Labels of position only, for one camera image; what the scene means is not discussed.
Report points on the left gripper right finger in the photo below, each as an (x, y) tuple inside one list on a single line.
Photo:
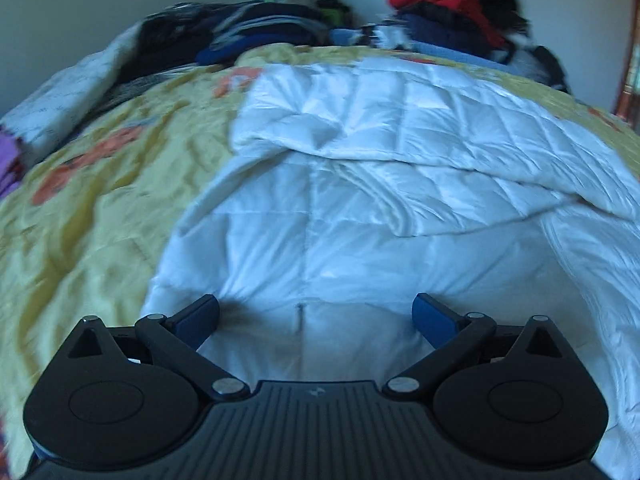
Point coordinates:
[(457, 340)]

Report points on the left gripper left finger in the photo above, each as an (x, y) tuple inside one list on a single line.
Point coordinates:
[(173, 343)]

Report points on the white quilted down jacket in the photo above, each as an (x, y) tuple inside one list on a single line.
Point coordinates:
[(352, 189)]

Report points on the dark clothes pile left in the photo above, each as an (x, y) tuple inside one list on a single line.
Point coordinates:
[(213, 33)]

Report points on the black clothes pile right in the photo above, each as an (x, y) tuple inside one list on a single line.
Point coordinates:
[(429, 24)]

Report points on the yellow patterned bedspread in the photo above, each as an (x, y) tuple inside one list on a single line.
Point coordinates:
[(86, 231)]

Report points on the purple garment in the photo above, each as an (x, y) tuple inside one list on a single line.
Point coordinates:
[(12, 169)]

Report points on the wooden door frame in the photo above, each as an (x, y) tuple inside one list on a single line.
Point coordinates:
[(627, 106)]

